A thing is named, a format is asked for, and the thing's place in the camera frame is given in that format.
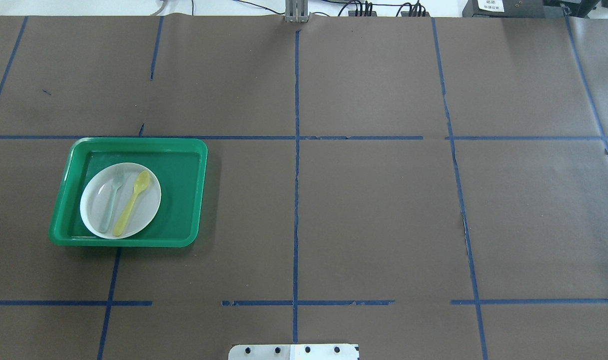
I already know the yellow plastic spoon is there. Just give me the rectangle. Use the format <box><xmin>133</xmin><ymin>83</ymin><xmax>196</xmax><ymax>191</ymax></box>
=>
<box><xmin>112</xmin><ymin>170</ymin><xmax>151</xmax><ymax>237</ymax></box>

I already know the white round plate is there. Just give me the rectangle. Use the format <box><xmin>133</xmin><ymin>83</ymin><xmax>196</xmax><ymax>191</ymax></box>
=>
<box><xmin>78</xmin><ymin>162</ymin><xmax>162</xmax><ymax>240</ymax></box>

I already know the pale green plastic fork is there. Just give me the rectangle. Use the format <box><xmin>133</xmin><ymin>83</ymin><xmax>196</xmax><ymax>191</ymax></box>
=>
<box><xmin>98</xmin><ymin>165</ymin><xmax>125</xmax><ymax>234</ymax></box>

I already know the green plastic tray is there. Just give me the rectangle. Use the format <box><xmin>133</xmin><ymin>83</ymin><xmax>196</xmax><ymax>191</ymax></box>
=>
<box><xmin>49</xmin><ymin>137</ymin><xmax>208</xmax><ymax>248</ymax></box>

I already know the black equipment box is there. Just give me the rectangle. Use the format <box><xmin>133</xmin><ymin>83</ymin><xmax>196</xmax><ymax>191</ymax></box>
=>
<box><xmin>462</xmin><ymin>0</ymin><xmax>564</xmax><ymax>19</ymax></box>

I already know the aluminium frame post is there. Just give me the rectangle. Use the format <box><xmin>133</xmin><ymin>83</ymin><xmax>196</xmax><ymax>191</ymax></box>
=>
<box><xmin>284</xmin><ymin>0</ymin><xmax>310</xmax><ymax>23</ymax></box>

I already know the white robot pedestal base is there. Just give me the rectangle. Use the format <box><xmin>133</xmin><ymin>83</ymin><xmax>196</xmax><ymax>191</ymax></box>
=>
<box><xmin>228</xmin><ymin>343</ymin><xmax>360</xmax><ymax>360</ymax></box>

